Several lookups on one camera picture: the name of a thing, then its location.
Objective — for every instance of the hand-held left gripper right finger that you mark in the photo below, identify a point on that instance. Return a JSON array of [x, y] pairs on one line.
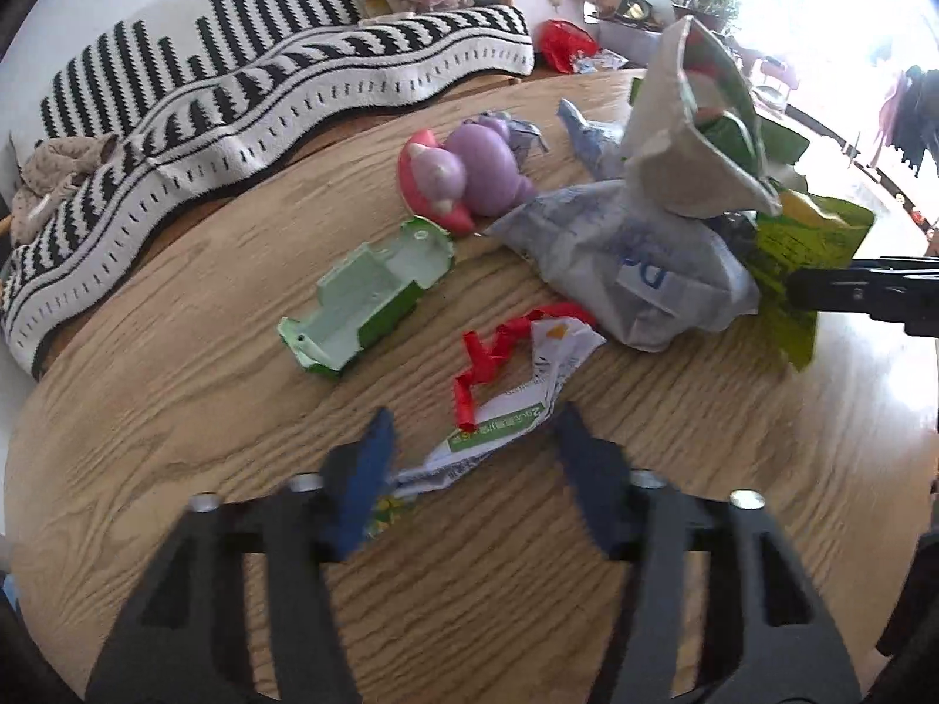
[[587, 469]]

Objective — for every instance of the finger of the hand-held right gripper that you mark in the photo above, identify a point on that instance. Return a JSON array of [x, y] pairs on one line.
[[843, 290]]

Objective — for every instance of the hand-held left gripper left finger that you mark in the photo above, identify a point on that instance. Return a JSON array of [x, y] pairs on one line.
[[367, 477]]

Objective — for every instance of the yellow-green snack packet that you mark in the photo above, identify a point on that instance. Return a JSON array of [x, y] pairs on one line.
[[796, 242]]

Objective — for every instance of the white printed wrapper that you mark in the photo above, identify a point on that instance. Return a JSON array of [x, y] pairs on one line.
[[554, 352]]

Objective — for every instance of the purple and pink squishy toy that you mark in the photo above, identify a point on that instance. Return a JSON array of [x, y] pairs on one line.
[[488, 169]]

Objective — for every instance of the red ribbon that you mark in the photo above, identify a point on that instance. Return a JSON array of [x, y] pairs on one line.
[[480, 367]]

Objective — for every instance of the dark green packet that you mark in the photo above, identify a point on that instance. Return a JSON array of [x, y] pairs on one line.
[[777, 139]]

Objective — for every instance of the green plastic toy car shell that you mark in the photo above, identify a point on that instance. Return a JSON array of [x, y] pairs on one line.
[[359, 301]]

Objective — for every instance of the hanging clothes row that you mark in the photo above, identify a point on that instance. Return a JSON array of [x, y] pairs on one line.
[[910, 117]]

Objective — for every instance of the grey plastic bag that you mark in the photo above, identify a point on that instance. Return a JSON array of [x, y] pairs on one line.
[[609, 249]]

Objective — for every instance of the grey paper cone carton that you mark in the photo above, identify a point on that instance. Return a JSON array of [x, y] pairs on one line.
[[675, 125]]

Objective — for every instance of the crumpled blue wrapper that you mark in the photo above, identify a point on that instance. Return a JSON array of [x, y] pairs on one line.
[[587, 136]]

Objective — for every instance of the scattered picture booklets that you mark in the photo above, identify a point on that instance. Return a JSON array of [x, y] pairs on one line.
[[605, 59]]

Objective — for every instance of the crumpled silver foil wrapper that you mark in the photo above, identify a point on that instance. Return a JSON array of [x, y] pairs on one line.
[[524, 136]]

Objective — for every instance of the black bag on windowsill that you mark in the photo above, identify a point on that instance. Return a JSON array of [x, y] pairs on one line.
[[637, 9]]

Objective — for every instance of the red plastic bag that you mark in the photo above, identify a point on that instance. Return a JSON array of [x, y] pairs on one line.
[[563, 44]]

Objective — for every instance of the black and white striped blanket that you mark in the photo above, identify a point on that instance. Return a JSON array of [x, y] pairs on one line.
[[279, 81]]

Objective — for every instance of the beige knit cloth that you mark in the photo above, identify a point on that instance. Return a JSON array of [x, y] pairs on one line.
[[55, 169]]

